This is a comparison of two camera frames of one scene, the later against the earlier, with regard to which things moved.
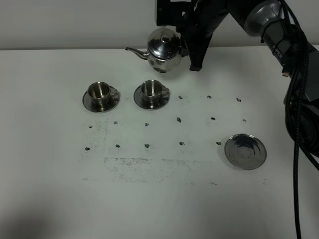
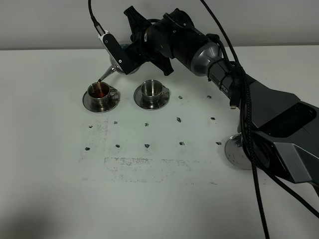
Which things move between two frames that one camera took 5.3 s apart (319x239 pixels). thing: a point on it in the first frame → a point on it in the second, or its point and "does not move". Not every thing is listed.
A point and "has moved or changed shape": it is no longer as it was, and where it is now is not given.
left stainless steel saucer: (113, 101) does not move
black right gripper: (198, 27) → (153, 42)
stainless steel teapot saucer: (245, 151) does not move
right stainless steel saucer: (137, 95) does not move
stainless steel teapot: (164, 50) has moved or changed shape
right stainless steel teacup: (152, 90) does not move
